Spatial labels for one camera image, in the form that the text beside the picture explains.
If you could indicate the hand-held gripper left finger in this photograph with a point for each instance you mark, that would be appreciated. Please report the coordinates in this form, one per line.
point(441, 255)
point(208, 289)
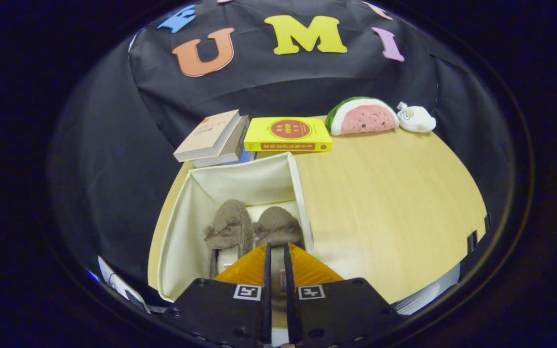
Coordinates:
point(265, 290)

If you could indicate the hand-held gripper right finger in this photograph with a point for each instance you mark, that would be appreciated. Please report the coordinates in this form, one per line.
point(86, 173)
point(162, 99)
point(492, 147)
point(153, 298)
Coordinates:
point(290, 290)

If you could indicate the brown shoe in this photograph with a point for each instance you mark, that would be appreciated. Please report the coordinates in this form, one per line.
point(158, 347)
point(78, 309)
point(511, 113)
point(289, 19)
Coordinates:
point(230, 222)
point(278, 227)

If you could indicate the cream fabric storage box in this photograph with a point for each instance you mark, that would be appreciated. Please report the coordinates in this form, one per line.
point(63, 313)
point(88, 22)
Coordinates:
point(182, 241)

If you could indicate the blue book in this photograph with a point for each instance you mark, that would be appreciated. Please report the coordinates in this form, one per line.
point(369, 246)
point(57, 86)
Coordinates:
point(247, 155)

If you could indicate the grey book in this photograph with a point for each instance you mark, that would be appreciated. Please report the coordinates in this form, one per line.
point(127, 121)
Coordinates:
point(235, 150)

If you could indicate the white and black object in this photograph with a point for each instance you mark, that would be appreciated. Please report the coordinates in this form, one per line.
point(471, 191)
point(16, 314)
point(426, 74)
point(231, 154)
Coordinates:
point(119, 285)

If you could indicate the yellow book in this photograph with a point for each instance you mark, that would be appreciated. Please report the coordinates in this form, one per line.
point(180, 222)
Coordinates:
point(288, 133)

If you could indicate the beige book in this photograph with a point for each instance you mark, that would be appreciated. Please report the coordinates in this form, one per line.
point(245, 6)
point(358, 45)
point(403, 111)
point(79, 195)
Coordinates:
point(206, 137)

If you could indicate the watermelon plush toy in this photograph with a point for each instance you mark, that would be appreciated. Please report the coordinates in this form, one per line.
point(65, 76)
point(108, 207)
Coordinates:
point(363, 118)

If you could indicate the black backdrop cloth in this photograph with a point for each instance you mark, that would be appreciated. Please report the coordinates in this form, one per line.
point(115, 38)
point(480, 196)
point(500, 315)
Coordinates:
point(114, 145)

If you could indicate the white plush toy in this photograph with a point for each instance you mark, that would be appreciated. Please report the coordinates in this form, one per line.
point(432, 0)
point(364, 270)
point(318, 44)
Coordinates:
point(416, 118)

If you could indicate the black table edge bracket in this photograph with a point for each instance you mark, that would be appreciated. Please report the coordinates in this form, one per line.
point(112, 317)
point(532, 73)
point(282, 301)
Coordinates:
point(474, 237)

